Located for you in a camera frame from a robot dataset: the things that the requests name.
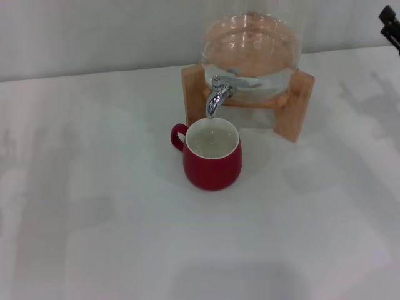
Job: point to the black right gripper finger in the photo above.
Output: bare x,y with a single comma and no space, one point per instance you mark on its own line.
392,22

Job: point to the chrome dispenser faucet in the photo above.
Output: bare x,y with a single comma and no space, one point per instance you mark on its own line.
214,100

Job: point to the red ceramic cup white inside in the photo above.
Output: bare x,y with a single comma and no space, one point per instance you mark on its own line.
212,172

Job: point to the clear glass water dispenser jar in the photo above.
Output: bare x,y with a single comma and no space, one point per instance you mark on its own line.
250,40

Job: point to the wooden dispenser stand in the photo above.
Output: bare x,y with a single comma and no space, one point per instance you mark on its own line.
195,100

